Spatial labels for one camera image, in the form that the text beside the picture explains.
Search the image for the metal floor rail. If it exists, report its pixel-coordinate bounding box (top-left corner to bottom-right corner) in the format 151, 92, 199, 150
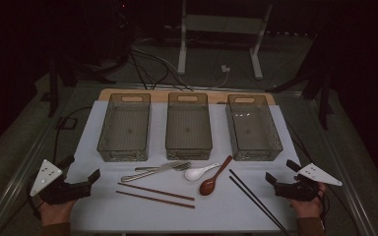
0, 107, 67, 236
308, 97, 378, 236

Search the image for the black rectangular floor frame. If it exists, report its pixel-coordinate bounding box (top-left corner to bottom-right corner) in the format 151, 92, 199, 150
56, 116, 79, 131

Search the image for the white floor cable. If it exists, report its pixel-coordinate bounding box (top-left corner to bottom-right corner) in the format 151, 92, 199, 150
190, 70, 230, 90

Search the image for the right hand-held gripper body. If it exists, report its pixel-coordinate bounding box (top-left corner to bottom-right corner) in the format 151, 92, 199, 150
274, 162, 344, 202

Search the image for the black floor cable bundle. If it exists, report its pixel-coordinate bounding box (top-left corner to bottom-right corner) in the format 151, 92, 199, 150
129, 48, 172, 90

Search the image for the metal fork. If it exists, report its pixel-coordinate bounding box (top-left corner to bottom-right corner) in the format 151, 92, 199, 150
134, 160, 193, 173

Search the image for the person's right hand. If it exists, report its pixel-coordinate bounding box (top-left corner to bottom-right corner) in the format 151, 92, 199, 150
289, 182, 328, 220

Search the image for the black floor stand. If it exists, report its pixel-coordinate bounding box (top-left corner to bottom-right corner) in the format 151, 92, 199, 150
265, 62, 335, 131
47, 55, 116, 118

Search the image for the brown wooden spoon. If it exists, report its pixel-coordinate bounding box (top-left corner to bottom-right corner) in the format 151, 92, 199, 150
199, 154, 234, 197

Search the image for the person's left hand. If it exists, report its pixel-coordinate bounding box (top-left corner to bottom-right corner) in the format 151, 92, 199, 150
38, 200, 78, 227

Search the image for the smoky clear plastic bin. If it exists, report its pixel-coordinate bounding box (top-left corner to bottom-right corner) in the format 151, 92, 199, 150
224, 93, 284, 162
164, 91, 214, 161
96, 92, 152, 163

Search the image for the white ceramic spoon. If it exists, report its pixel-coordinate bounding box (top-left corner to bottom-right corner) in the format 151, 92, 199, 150
184, 161, 221, 182

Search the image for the white metal stand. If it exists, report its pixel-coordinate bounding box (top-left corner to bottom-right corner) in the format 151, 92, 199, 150
176, 0, 274, 81

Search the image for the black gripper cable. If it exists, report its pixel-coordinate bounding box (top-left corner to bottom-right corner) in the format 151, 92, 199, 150
284, 121, 362, 236
26, 105, 94, 220

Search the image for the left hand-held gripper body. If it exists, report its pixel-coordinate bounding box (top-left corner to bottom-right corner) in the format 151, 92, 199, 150
29, 158, 92, 207

